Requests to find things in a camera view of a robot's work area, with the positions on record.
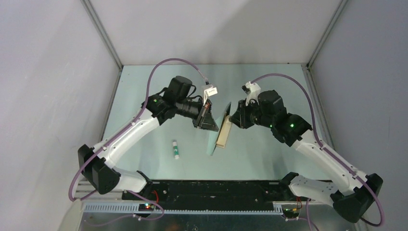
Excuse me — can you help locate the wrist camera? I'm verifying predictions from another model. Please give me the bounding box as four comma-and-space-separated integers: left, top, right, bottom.
242, 81, 261, 106
201, 84, 218, 105

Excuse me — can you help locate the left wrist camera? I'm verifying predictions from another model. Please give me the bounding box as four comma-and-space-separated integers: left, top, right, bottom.
201, 84, 218, 105

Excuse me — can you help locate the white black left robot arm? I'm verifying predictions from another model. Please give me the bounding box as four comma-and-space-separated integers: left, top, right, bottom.
77, 76, 219, 201

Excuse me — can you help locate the right controller board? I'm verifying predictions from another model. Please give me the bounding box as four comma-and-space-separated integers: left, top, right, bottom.
282, 208, 301, 219

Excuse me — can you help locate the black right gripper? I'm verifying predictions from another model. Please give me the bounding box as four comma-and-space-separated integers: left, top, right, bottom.
229, 98, 274, 129

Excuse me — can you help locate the left controller board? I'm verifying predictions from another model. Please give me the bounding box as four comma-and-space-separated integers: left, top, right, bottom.
138, 203, 155, 212

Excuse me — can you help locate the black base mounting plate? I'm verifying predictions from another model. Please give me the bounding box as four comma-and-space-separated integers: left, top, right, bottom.
140, 180, 297, 212

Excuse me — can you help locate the controller board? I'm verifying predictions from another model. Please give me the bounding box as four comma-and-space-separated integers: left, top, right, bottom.
282, 208, 301, 219
138, 203, 155, 212

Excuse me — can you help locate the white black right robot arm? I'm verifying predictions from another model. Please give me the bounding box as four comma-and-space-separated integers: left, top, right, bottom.
229, 90, 383, 223

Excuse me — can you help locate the aluminium frame rail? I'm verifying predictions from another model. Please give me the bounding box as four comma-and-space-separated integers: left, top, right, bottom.
74, 180, 363, 205

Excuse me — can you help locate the green white glue stick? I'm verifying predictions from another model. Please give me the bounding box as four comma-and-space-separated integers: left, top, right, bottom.
172, 141, 179, 159

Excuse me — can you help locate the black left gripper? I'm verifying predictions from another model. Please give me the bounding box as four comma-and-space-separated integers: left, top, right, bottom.
175, 97, 218, 132

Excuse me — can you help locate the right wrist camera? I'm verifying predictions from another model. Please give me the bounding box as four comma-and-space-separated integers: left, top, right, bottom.
242, 81, 261, 106

